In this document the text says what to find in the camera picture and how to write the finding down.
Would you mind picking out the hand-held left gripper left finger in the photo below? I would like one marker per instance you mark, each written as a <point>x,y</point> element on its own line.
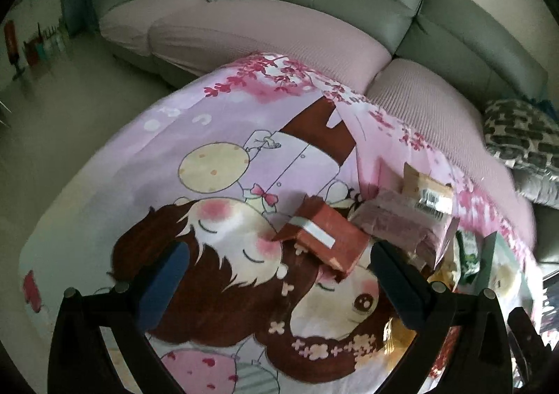
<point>161,289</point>

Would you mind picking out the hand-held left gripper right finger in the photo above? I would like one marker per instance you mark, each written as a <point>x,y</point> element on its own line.
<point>397,289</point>

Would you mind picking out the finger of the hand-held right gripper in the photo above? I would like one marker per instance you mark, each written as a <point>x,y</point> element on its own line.
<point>528,350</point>

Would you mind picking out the green pastry packet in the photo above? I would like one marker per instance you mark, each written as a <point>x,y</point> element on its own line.
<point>468,254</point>

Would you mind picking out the red-brown snack packet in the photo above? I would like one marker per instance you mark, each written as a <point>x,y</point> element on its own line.
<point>323,237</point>

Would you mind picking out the mint green tray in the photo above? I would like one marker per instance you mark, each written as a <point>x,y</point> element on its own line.
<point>488,254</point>

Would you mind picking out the gold snack packet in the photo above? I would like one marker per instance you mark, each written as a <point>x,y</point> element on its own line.
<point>445,278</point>

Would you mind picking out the purple snack packet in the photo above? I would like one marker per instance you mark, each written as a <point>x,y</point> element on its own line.
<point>401,223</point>

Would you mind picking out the beige barcode snack packet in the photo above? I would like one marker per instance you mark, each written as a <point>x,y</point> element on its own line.
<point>426,191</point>

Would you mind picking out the grey pillow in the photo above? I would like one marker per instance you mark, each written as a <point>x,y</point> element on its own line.
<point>539,189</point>

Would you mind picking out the printed cartoon blanket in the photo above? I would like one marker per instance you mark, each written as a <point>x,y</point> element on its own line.
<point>174,123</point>

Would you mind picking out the pink seat cushion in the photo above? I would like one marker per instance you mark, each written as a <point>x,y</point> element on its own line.
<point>126,27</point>
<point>262,31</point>
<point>436,114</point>

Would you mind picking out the black white patterned pillow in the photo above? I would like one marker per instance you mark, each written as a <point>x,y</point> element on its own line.
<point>524,136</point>

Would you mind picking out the teal cloth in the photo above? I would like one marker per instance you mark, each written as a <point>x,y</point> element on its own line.
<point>540,101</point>

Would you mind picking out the row of small bottles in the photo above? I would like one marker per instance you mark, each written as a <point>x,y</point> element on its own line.
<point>48,47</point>

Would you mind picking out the red floor stand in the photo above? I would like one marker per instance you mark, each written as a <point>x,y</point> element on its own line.
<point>13,47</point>

